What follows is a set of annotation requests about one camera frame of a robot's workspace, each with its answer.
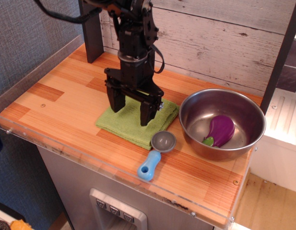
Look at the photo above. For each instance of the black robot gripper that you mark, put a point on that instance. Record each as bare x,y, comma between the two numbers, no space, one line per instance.
135,79

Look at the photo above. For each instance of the green towel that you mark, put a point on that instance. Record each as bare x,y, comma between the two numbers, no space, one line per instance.
126,122

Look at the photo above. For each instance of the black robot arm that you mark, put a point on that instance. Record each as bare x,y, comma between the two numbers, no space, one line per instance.
136,34

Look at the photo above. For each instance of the blue grey toy scoop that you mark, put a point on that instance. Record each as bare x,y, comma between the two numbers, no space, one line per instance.
161,142

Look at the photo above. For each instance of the stainless steel bowl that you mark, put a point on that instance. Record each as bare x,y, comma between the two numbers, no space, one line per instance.
197,111

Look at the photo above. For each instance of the purple toy eggplant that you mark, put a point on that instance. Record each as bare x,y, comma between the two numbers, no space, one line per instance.
221,130

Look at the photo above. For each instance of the grey toy fridge cabinet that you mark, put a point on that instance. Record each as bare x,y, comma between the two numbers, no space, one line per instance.
73,183

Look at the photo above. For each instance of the silver dispenser button panel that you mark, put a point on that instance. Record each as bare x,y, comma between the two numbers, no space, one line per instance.
109,210

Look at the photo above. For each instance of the clear acrylic table guard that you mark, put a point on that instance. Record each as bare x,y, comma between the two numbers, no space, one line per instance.
56,106

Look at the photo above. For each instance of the white toy sink unit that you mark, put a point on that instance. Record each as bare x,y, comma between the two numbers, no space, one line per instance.
275,159

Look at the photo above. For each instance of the orange object bottom left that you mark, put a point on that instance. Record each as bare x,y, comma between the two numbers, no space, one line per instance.
20,225

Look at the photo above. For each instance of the dark left shelf post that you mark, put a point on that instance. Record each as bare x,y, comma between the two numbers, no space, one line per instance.
93,38

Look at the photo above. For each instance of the dark shelf post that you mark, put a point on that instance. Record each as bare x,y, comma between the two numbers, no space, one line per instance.
93,38
280,61

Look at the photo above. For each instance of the dark right shelf post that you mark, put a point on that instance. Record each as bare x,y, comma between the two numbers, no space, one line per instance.
280,61

